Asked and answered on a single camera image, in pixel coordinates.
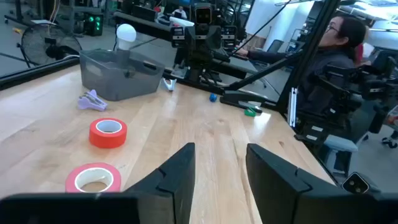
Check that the white staple remover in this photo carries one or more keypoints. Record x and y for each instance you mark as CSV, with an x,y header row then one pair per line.
x,y
169,84

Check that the silver aluminium bar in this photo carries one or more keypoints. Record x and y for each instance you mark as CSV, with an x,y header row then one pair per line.
x,y
292,107

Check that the blue mini stapler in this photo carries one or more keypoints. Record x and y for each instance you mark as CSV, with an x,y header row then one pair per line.
x,y
213,97

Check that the black dual lens camera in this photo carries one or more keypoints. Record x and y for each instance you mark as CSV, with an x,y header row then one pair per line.
x,y
355,183

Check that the black aluminium table frame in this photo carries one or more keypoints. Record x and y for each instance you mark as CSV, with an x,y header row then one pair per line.
x,y
34,71

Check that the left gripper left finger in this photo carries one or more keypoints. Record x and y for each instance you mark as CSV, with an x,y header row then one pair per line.
x,y
177,174

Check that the black floor fan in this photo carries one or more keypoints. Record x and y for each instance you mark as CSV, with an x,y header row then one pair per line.
x,y
46,49

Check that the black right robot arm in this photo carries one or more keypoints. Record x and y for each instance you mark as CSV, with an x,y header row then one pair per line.
x,y
199,60

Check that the grey stool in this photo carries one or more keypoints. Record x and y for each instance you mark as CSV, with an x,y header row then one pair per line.
x,y
340,144

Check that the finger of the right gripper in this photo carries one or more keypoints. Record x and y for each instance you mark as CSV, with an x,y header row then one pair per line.
x,y
178,36
229,35

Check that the white light bulb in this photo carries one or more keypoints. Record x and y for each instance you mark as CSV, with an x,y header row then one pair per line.
x,y
126,34

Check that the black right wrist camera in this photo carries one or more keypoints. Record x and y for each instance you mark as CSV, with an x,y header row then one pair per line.
x,y
203,14

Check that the black computer with green lights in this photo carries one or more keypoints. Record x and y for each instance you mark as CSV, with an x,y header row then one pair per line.
x,y
93,25

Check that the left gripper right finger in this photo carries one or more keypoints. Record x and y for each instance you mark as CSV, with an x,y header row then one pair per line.
x,y
273,180

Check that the grey translucent plastic bin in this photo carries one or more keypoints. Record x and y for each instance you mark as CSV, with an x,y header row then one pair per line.
x,y
118,81

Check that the red tape roll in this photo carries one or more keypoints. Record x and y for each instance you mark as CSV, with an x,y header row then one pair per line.
x,y
108,140

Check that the person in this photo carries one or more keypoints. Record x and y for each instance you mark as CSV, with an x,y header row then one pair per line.
x,y
335,62
179,13

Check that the pink tape roll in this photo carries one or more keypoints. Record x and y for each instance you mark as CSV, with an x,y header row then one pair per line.
x,y
71,180

